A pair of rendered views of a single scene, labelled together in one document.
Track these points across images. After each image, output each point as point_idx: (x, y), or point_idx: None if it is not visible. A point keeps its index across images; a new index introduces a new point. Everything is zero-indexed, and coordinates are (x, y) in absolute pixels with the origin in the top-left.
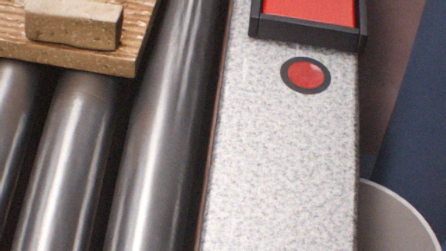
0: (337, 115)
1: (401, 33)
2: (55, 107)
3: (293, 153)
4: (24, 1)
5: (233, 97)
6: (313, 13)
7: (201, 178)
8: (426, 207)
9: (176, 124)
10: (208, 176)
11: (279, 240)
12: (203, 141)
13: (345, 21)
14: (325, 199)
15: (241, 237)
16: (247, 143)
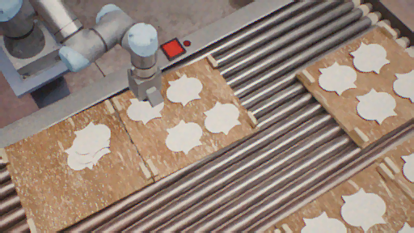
0: (190, 36)
1: None
2: (218, 64)
3: (200, 37)
4: (210, 75)
5: (198, 48)
6: (177, 45)
7: None
8: None
9: (209, 49)
10: (211, 44)
11: (213, 31)
12: None
13: (175, 41)
14: (204, 31)
15: (217, 35)
16: (204, 42)
